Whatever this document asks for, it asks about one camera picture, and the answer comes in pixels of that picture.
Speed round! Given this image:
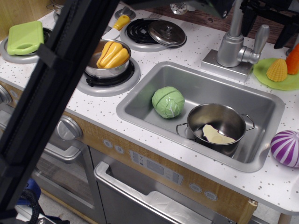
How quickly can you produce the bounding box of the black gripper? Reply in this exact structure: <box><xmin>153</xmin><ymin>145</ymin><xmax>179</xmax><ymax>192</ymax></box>
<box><xmin>240</xmin><ymin>0</ymin><xmax>299</xmax><ymax>49</ymax></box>

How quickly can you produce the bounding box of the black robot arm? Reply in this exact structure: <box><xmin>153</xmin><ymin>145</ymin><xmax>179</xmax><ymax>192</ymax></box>
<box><xmin>0</xmin><ymin>0</ymin><xmax>299</xmax><ymax>215</ymax></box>

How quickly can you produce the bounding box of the silver faucet lever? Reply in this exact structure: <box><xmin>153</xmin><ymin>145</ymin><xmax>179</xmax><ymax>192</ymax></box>
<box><xmin>237</xmin><ymin>24</ymin><xmax>270</xmax><ymax>64</ymax></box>

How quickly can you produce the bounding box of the orange toy carrot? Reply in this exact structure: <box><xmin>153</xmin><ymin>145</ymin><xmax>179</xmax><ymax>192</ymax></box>
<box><xmin>285</xmin><ymin>44</ymin><xmax>299</xmax><ymax>75</ymax></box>

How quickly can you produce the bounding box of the yellow toy corn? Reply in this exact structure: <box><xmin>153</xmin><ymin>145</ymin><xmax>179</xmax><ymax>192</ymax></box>
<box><xmin>266</xmin><ymin>59</ymin><xmax>288</xmax><ymax>82</ymax></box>

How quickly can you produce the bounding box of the silver toy faucet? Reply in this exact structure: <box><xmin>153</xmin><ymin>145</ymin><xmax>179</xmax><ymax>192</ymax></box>
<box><xmin>201</xmin><ymin>0</ymin><xmax>259</xmax><ymax>83</ymax></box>

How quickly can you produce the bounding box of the green toy plate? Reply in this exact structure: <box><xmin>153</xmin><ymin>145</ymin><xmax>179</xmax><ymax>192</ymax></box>
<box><xmin>253</xmin><ymin>58</ymin><xmax>299</xmax><ymax>91</ymax></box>

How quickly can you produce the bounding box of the clear salt shaker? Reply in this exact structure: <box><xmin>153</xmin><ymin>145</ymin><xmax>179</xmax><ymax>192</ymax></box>
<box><xmin>170</xmin><ymin>2</ymin><xmax>187</xmax><ymax>15</ymax></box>

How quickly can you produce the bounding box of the steel pot lid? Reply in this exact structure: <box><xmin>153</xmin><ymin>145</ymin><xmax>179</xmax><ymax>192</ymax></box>
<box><xmin>148</xmin><ymin>20</ymin><xmax>187</xmax><ymax>47</ymax></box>

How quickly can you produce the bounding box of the purple striped toy onion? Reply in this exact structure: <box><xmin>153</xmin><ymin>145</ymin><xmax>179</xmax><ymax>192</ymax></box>
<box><xmin>271</xmin><ymin>130</ymin><xmax>299</xmax><ymax>168</ymax></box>

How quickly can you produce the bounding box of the silver sink basin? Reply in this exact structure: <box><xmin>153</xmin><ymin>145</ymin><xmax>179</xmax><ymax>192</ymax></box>
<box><xmin>116</xmin><ymin>62</ymin><xmax>285</xmax><ymax>172</ymax></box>

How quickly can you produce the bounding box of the green toy cabbage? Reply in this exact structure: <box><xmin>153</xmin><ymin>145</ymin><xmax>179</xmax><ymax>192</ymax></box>
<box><xmin>151</xmin><ymin>86</ymin><xmax>185</xmax><ymax>119</ymax></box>

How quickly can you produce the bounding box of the back right stove burner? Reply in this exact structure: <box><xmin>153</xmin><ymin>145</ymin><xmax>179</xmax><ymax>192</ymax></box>
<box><xmin>120</xmin><ymin>19</ymin><xmax>176</xmax><ymax>53</ymax></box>

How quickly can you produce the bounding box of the stove burner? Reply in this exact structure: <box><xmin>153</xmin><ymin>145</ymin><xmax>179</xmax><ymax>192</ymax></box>
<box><xmin>76</xmin><ymin>59</ymin><xmax>141</xmax><ymax>97</ymax></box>
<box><xmin>0</xmin><ymin>28</ymin><xmax>52</xmax><ymax>64</ymax></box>
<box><xmin>120</xmin><ymin>19</ymin><xmax>176</xmax><ymax>53</ymax></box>

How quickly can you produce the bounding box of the silver back knob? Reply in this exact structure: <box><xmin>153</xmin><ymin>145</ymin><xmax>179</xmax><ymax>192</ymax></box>
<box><xmin>114</xmin><ymin>7</ymin><xmax>136</xmax><ymax>20</ymax></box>

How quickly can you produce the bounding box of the yellow toy pepper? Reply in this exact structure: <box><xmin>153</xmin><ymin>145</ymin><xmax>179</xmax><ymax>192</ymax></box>
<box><xmin>96</xmin><ymin>41</ymin><xmax>129</xmax><ymax>69</ymax></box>

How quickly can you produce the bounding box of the small steel pot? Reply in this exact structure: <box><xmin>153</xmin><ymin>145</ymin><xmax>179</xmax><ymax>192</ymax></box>
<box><xmin>85</xmin><ymin>40</ymin><xmax>131</xmax><ymax>79</ymax></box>

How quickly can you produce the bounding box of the front right stove burner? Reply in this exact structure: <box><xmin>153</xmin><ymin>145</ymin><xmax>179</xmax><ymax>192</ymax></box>
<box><xmin>76</xmin><ymin>59</ymin><xmax>141</xmax><ymax>97</ymax></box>

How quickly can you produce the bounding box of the grey control panel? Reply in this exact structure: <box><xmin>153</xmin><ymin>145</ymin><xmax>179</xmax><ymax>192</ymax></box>
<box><xmin>129</xmin><ymin>150</ymin><xmax>184</xmax><ymax>185</ymax></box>

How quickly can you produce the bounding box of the silver dishwasher door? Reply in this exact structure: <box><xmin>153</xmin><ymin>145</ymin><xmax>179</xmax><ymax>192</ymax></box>
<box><xmin>94</xmin><ymin>161</ymin><xmax>234</xmax><ymax>224</ymax></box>

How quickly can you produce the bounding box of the left stove burner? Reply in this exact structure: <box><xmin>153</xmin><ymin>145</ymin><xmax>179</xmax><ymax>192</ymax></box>
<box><xmin>0</xmin><ymin>28</ymin><xmax>52</xmax><ymax>64</ymax></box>

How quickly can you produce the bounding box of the green toy cutting board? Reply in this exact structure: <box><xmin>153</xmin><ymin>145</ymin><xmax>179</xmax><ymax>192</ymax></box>
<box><xmin>7</xmin><ymin>21</ymin><xmax>44</xmax><ymax>55</ymax></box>

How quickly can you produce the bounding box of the silver oven door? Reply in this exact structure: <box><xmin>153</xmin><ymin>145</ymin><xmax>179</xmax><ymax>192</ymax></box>
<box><xmin>32</xmin><ymin>139</ymin><xmax>107</xmax><ymax>224</ymax></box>

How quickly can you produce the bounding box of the steel pot with handles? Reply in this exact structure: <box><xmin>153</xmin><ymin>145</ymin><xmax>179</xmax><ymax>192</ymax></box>
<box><xmin>176</xmin><ymin>103</ymin><xmax>255</xmax><ymax>157</ymax></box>

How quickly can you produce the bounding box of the yellow handled toy knife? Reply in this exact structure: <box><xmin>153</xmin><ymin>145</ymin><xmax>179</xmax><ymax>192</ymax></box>
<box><xmin>102</xmin><ymin>15</ymin><xmax>130</xmax><ymax>40</ymax></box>

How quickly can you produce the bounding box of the black cable bundle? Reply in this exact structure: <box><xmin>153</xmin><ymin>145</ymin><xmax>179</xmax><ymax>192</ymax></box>
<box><xmin>14</xmin><ymin>188</ymin><xmax>45</xmax><ymax>224</ymax></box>

